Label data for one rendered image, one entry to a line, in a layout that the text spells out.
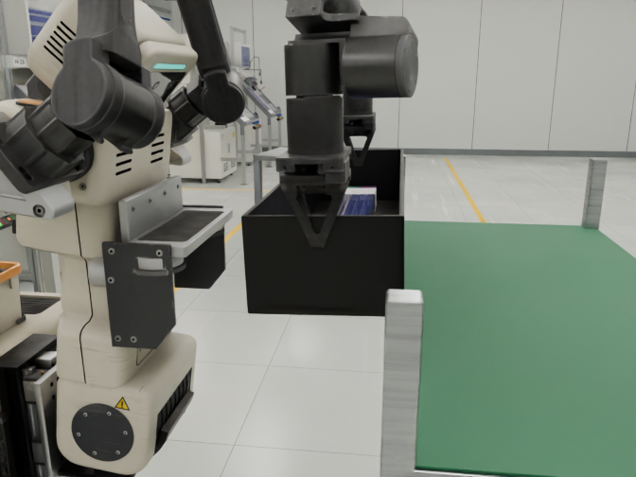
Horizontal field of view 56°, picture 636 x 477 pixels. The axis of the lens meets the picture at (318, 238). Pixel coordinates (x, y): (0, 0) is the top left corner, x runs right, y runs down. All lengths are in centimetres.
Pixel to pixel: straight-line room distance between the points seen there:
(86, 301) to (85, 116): 40
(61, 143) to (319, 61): 33
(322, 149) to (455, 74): 947
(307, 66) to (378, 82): 7
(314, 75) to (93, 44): 26
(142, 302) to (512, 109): 950
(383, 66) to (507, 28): 961
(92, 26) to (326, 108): 30
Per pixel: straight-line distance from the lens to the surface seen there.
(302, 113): 58
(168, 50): 91
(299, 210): 61
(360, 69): 56
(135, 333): 91
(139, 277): 88
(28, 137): 75
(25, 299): 142
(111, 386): 100
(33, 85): 98
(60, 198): 79
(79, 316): 101
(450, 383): 67
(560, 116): 1035
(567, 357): 77
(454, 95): 1004
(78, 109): 69
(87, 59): 70
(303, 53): 58
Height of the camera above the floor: 127
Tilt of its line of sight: 15 degrees down
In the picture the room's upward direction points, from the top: straight up
